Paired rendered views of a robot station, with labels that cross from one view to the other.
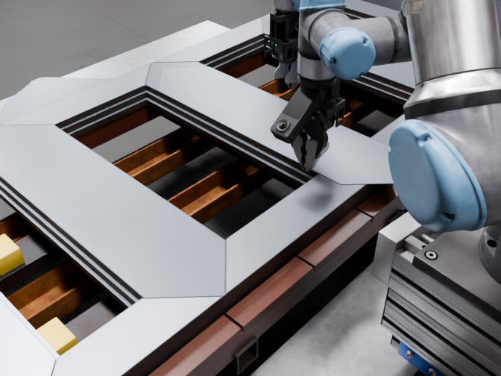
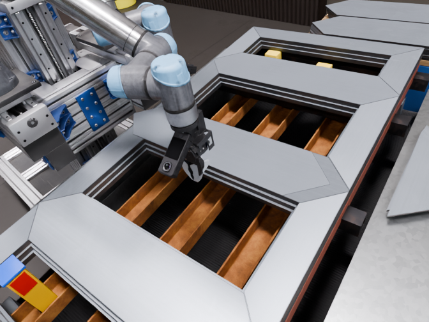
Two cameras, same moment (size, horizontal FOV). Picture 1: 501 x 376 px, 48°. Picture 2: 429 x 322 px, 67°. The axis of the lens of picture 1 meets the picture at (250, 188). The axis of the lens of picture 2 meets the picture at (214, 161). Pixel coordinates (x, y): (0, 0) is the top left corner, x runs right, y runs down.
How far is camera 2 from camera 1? 1.92 m
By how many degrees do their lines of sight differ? 98
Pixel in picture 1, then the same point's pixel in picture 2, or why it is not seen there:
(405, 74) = (89, 219)
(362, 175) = (154, 112)
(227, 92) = (250, 161)
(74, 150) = (325, 92)
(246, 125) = (225, 131)
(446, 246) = not seen: hidden behind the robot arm
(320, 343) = not seen: hidden behind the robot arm
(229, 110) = (241, 142)
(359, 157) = (153, 122)
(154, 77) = (327, 167)
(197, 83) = (282, 168)
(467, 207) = not seen: outside the picture
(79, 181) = (304, 78)
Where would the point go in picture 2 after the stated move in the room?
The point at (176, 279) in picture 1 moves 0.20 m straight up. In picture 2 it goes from (233, 59) to (226, 10)
